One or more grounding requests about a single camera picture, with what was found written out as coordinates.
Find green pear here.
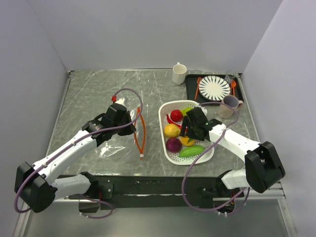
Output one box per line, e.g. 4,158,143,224
180,107,193,116

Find red chili pepper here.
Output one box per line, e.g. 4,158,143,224
166,114,182,129

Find white mug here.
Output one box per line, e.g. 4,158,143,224
172,62,187,85

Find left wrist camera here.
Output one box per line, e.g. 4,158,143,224
111,95,128,108

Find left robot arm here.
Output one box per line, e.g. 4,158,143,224
14,99,136,213

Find beige mug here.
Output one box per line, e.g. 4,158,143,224
218,95,243,119

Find striped white plate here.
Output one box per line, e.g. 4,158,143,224
198,76,231,101

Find purple onion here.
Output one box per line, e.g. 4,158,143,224
166,137,182,153

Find orange fork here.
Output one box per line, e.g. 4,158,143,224
195,77,201,100

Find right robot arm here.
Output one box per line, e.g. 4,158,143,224
182,107,285,197

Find yellow lemon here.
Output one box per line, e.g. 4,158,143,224
163,124,181,138

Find red wrinkled fruit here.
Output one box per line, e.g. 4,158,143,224
170,110,183,122

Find clear zip top bag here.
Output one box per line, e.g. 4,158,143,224
95,107,147,160

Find clear glass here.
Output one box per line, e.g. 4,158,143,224
224,70,237,84

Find green bitter gourd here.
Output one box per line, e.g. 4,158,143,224
178,145,205,158

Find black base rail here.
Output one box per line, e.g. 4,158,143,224
66,172,245,210

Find white perforated basket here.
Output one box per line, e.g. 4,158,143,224
158,100,215,165

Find orange spoon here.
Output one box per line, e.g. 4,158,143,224
231,80,237,96

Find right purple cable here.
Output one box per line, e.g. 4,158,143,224
181,101,251,217

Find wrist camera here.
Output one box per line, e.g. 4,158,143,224
195,104,207,116
111,95,128,108

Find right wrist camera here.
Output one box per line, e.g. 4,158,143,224
195,104,207,116

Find orange fruit with leaf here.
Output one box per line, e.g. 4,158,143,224
180,136,195,147

